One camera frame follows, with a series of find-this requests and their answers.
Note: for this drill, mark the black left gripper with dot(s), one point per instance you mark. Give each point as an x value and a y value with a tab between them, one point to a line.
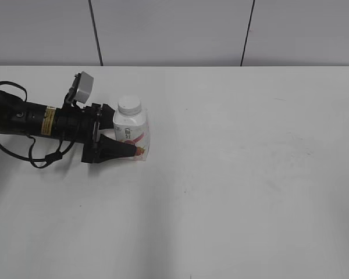
73	124

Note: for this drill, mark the white yili yogurt bottle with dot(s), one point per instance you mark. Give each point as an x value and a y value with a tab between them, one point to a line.
132	128

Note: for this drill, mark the white plastic bottle cap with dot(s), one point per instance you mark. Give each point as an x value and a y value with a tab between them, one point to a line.
129	105

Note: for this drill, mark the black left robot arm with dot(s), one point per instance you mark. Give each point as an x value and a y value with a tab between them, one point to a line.
18	117

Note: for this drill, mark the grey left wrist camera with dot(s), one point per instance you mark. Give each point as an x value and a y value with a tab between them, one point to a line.
81	89

